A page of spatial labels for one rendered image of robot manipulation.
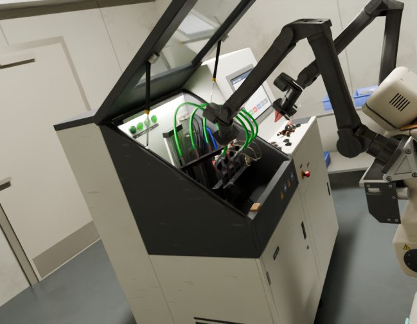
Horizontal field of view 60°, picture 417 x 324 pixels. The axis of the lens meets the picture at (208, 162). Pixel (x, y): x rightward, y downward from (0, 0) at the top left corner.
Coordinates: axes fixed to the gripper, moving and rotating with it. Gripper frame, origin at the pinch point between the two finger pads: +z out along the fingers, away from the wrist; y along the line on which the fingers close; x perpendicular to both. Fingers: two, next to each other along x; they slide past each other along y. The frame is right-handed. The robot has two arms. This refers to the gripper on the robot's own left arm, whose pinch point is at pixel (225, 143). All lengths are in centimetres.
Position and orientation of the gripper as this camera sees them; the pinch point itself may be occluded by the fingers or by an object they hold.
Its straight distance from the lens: 159.5
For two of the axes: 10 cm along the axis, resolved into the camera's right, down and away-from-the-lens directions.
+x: 6.0, 7.2, -3.5
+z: 0.4, 4.1, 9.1
